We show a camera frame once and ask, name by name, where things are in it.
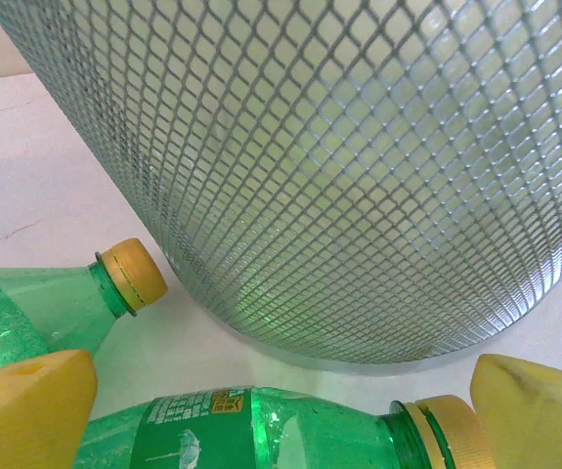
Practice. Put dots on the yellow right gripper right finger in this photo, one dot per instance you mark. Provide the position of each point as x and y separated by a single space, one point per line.
539 420

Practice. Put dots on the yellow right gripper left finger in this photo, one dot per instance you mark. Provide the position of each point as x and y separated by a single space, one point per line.
26 415

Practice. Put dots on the green bottle yellow cap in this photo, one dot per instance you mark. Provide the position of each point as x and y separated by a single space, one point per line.
41 303
261 430

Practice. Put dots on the silver mesh waste bin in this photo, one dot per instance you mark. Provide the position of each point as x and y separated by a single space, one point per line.
358 171

